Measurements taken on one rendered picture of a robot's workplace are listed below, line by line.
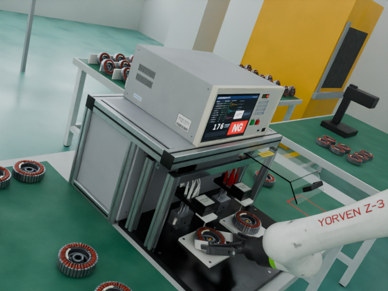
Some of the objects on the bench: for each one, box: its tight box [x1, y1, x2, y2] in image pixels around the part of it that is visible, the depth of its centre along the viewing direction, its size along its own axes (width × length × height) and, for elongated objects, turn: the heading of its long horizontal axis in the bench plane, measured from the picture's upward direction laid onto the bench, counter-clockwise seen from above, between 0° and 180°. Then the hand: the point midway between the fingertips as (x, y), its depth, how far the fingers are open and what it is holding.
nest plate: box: [178, 226, 230, 268], centre depth 138 cm, size 15×15×1 cm
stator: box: [232, 211, 262, 234], centre depth 155 cm, size 11×11×4 cm
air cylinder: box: [167, 206, 194, 230], centre depth 144 cm, size 5×8×6 cm
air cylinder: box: [211, 193, 231, 213], centre depth 163 cm, size 5×8×6 cm
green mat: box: [0, 161, 178, 291], centre depth 110 cm, size 94×61×1 cm, turn 13°
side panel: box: [69, 106, 137, 225], centre depth 138 cm, size 28×3×32 cm, turn 13°
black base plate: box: [118, 187, 283, 291], centre depth 148 cm, size 47×64×2 cm
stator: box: [193, 227, 226, 253], centre depth 137 cm, size 11×11×4 cm
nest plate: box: [219, 214, 266, 237], centre depth 156 cm, size 15×15×1 cm
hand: (210, 239), depth 136 cm, fingers closed on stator, 11 cm apart
